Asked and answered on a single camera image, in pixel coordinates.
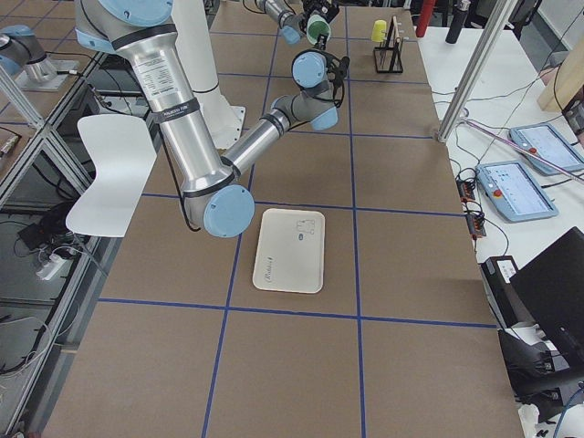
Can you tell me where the black power box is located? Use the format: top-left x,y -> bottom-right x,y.
479,255 -> 537,329

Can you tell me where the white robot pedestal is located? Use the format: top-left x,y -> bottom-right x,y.
172,0 -> 245,150

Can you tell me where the yellow cup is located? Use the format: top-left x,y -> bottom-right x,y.
370,19 -> 388,45

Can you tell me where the light green cup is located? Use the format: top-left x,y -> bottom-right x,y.
306,14 -> 331,45

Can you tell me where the black laptop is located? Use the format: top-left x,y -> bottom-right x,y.
511,226 -> 583,366

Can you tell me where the blue teach pendant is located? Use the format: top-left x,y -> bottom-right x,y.
509,123 -> 583,172
475,161 -> 558,223

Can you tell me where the white chair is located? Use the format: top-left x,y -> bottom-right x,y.
66,114 -> 157,237

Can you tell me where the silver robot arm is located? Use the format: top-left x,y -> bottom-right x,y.
255,0 -> 339,47
75,1 -> 349,238

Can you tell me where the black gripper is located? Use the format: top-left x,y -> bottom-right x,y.
302,0 -> 339,22
315,34 -> 329,51

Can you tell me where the white power strip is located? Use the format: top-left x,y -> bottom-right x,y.
36,254 -> 70,281

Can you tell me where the black wire cup rack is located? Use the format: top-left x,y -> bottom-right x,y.
373,16 -> 404,74

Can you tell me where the black bottle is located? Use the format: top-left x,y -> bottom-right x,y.
445,0 -> 471,45

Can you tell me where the aluminium frame post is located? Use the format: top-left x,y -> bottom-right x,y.
436,0 -> 517,143

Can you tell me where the far blue teach pendant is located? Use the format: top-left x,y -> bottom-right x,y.
509,123 -> 583,172

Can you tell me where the red bottle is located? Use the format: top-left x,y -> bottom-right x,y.
415,0 -> 436,38

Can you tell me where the near blue teach pendant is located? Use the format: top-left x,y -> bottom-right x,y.
475,161 -> 558,223

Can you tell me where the white cartoon serving tray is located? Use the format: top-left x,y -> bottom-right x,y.
252,208 -> 325,294

